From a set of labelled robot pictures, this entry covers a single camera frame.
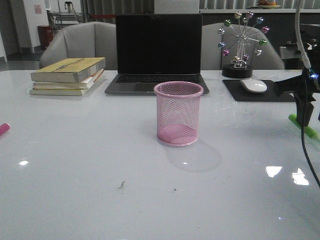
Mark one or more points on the top yellow book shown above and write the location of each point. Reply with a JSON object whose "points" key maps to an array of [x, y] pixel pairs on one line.
{"points": [[69, 70]]}

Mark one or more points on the pink mesh pen holder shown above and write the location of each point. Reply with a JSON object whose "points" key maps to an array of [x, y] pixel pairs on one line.
{"points": [[178, 107]]}

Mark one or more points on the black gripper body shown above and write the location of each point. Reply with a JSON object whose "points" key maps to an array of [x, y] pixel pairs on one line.
{"points": [[309, 80]]}

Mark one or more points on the green marker pen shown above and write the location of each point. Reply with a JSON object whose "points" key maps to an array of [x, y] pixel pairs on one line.
{"points": [[311, 133]]}

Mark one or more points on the bottom pale book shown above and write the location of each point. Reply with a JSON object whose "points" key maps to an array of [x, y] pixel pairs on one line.
{"points": [[58, 92]]}

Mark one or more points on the pink marker pen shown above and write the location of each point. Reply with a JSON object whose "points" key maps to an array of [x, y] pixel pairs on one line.
{"points": [[4, 127]]}

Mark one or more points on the grey laptop black screen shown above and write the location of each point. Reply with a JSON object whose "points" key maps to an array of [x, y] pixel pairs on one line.
{"points": [[156, 48]]}

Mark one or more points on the middle white book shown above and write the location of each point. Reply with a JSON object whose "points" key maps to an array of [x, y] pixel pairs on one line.
{"points": [[85, 84]]}

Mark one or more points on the grey armchair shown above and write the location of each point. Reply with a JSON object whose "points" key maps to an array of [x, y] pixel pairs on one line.
{"points": [[211, 58], [83, 40]]}

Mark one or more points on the left grey armchair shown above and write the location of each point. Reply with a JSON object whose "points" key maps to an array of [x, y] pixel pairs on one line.
{"points": [[83, 40]]}

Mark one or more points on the white computer mouse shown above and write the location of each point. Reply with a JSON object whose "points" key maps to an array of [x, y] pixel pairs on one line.
{"points": [[254, 85]]}

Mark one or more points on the fruit bowl on counter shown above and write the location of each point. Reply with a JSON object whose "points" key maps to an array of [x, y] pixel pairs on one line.
{"points": [[268, 4]]}

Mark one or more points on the ferris wheel kinetic ornament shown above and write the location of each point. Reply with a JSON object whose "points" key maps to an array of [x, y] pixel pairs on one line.
{"points": [[241, 42]]}

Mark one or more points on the black mouse pad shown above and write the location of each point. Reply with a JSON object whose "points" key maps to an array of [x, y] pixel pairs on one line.
{"points": [[239, 93]]}

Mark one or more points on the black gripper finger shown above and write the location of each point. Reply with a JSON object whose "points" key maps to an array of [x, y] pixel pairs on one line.
{"points": [[304, 108]]}

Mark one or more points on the red trash bin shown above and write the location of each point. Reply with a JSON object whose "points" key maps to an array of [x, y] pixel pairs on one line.
{"points": [[45, 35]]}

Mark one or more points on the right grey armchair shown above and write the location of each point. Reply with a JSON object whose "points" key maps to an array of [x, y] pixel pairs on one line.
{"points": [[211, 58]]}

